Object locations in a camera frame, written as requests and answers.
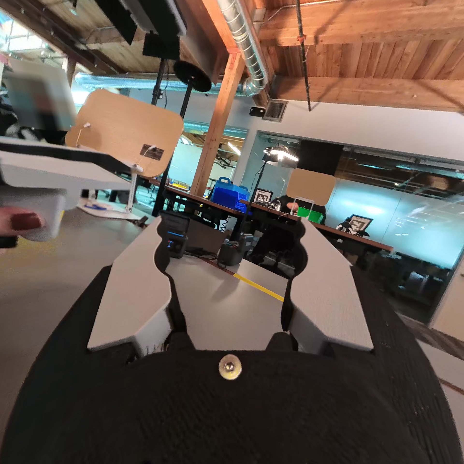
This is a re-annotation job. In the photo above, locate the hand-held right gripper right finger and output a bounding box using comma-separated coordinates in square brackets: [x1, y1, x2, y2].
[282, 217, 374, 355]

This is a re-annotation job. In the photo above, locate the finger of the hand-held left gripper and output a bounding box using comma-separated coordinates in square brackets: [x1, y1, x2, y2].
[0, 136, 138, 242]

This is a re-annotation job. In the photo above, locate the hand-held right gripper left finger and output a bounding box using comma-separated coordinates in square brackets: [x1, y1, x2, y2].
[87, 216, 186, 357]

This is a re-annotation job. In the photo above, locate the person's left hand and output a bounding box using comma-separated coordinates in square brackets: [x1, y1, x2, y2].
[0, 207, 43, 237]

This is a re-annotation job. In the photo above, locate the wooden desk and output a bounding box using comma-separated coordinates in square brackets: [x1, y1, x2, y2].
[163, 185, 247, 232]
[239, 199, 394, 269]

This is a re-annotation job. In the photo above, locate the yellow tape strip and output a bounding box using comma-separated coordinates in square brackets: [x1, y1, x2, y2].
[233, 273, 285, 302]

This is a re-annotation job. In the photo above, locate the small black label printer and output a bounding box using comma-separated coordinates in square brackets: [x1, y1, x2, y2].
[159, 211, 191, 259]

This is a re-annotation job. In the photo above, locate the large wooden board stand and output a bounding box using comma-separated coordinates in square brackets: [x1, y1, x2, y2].
[65, 89, 185, 220]

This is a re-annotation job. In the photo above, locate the green bin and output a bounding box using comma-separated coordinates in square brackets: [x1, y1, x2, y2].
[297, 206, 324, 223]

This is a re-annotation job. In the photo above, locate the plain black charger box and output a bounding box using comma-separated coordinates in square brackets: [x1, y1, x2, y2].
[217, 233, 254, 268]

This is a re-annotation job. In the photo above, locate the blue storage case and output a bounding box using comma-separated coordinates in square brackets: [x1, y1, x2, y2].
[210, 177, 251, 213]

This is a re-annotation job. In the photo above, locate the black stand pole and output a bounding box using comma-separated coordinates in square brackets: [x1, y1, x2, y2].
[152, 58, 171, 218]
[178, 87, 193, 174]

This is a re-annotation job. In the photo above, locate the black square panel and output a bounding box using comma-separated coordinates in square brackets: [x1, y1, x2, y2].
[297, 139, 344, 175]

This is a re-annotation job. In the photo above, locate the studio light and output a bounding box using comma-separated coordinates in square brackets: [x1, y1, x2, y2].
[263, 144, 300, 164]

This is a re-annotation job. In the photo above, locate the black box on stand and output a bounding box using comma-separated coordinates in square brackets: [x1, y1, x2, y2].
[142, 32, 181, 61]

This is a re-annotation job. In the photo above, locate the black round disc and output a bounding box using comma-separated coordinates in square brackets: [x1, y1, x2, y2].
[173, 60, 212, 92]

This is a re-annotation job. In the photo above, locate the black overhead rig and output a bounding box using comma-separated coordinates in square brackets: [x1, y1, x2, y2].
[94, 0, 188, 46]

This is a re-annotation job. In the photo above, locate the black hanging rod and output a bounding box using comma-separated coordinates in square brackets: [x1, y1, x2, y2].
[295, 0, 313, 112]

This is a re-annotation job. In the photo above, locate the black cable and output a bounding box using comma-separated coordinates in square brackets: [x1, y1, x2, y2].
[183, 248, 234, 270]

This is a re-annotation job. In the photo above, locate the plain wooden post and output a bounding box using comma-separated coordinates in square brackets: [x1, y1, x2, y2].
[189, 52, 246, 196]

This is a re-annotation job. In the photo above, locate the wall vent grille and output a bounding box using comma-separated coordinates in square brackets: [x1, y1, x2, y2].
[262, 100, 289, 122]

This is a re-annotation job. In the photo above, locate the silver duct pipe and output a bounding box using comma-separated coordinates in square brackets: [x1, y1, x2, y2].
[217, 0, 272, 98]

